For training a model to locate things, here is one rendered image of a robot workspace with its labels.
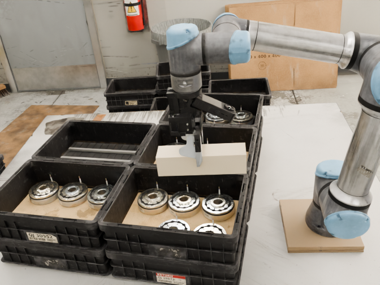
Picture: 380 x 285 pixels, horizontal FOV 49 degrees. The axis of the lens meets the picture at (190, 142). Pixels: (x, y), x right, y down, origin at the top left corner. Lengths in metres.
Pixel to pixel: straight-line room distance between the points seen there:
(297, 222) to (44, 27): 3.60
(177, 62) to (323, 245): 0.76
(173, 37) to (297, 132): 1.18
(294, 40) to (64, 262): 0.95
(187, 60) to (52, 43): 3.67
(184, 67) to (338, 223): 0.60
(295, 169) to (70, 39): 3.21
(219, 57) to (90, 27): 3.47
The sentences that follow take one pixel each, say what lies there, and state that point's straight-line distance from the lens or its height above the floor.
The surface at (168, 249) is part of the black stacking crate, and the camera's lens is 1.20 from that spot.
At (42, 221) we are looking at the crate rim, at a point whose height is 0.92.
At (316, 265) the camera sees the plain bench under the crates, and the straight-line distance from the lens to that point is 1.38.
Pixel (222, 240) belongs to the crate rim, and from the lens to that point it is 1.12.
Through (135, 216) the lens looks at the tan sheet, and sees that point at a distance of 1.36.
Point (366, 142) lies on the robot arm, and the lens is 1.11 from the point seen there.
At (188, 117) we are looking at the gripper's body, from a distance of 1.03.
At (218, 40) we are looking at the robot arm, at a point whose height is 1.42.
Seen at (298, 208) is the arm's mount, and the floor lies 0.73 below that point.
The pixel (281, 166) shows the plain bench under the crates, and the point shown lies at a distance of 1.77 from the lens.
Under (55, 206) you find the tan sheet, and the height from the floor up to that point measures 0.83.
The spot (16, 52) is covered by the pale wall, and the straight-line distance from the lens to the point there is 4.77.
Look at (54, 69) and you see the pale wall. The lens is 4.68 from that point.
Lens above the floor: 1.70
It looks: 31 degrees down
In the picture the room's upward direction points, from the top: 5 degrees counter-clockwise
